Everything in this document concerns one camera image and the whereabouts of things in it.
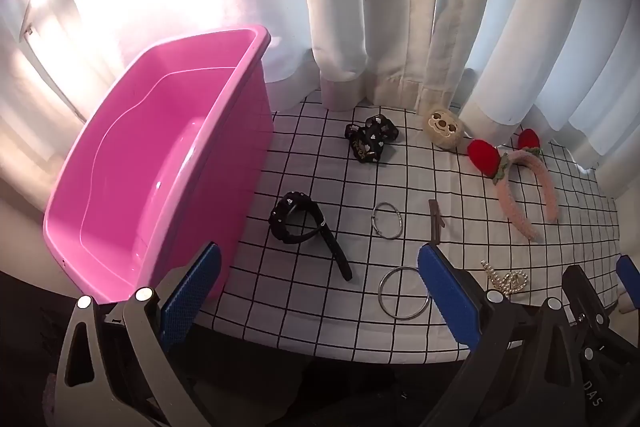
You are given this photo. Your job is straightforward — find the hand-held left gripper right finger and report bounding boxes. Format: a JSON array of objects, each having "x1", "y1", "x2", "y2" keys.
[{"x1": 418, "y1": 243, "x2": 593, "y2": 427}]

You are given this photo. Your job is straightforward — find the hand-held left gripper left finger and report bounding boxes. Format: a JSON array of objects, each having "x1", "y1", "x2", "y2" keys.
[{"x1": 54, "y1": 241, "x2": 222, "y2": 427}]

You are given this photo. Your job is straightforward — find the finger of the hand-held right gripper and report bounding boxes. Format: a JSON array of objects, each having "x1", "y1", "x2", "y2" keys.
[
  {"x1": 561, "y1": 264, "x2": 616, "y2": 323},
  {"x1": 616, "y1": 254, "x2": 640, "y2": 295}
]

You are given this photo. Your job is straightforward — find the black studded headband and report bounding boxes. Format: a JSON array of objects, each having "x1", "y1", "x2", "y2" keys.
[{"x1": 269, "y1": 191, "x2": 354, "y2": 282}]

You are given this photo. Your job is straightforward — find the pink strawberry plush headband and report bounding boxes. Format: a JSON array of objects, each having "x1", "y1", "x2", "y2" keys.
[{"x1": 467, "y1": 128, "x2": 560, "y2": 242}]

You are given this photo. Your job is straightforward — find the pink plastic bin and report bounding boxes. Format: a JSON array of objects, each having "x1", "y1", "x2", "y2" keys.
[{"x1": 42, "y1": 25, "x2": 275, "y2": 305}]

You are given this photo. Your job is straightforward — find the beige sloth plush keychain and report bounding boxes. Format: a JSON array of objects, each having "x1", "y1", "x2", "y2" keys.
[{"x1": 423, "y1": 108, "x2": 471, "y2": 152}]

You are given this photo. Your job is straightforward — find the black ribbon bow hair tie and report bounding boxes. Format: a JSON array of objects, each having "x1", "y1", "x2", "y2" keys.
[{"x1": 344, "y1": 116, "x2": 399, "y2": 165}]

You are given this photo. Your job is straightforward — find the pearl hair clip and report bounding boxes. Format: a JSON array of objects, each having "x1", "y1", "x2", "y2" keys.
[{"x1": 480, "y1": 260, "x2": 530, "y2": 300}]

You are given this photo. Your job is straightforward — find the large silver bangle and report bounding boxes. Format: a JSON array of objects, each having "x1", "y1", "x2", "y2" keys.
[{"x1": 378, "y1": 266, "x2": 431, "y2": 321}]

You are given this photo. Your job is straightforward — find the brown hair clip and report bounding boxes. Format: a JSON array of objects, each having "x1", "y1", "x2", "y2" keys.
[{"x1": 428, "y1": 200, "x2": 447, "y2": 244}]

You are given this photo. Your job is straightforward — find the small silver bangle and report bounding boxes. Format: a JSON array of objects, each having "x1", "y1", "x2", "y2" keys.
[{"x1": 371, "y1": 203, "x2": 404, "y2": 240}]

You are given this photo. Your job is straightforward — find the white black grid tablecloth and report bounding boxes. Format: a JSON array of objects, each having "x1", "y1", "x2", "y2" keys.
[{"x1": 192, "y1": 89, "x2": 626, "y2": 365}]

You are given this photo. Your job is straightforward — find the cream curtain panel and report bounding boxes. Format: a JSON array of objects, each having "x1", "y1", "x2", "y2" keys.
[
  {"x1": 422, "y1": 0, "x2": 640, "y2": 168},
  {"x1": 295, "y1": 0, "x2": 443, "y2": 112}
]

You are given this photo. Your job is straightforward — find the white sheer curtain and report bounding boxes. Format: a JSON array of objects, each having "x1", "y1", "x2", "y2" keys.
[{"x1": 0, "y1": 0, "x2": 311, "y2": 208}]

